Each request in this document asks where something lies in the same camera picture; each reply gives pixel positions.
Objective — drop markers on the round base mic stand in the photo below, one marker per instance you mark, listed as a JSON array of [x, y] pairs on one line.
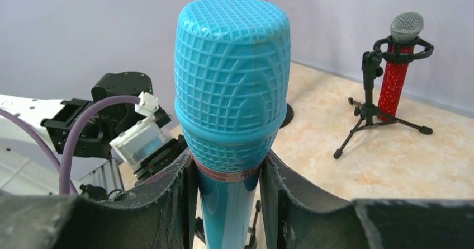
[[289, 116]]

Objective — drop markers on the shock mount tripod stand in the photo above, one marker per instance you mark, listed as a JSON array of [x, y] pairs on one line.
[[384, 72]]

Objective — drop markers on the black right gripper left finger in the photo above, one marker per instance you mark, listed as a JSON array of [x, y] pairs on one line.
[[160, 213]]

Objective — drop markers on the red glitter microphone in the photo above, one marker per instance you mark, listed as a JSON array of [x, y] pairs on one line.
[[404, 27]]

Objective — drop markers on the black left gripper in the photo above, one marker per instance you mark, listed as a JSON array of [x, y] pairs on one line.
[[160, 158]]

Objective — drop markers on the blue microphone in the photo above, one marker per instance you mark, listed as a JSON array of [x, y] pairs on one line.
[[231, 72]]

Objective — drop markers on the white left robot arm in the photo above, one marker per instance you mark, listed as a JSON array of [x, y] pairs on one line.
[[123, 120]]

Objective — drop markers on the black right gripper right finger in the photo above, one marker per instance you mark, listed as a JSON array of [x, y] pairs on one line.
[[299, 214]]

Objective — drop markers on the black tripod mic stand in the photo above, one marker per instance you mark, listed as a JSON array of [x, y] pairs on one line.
[[252, 230]]

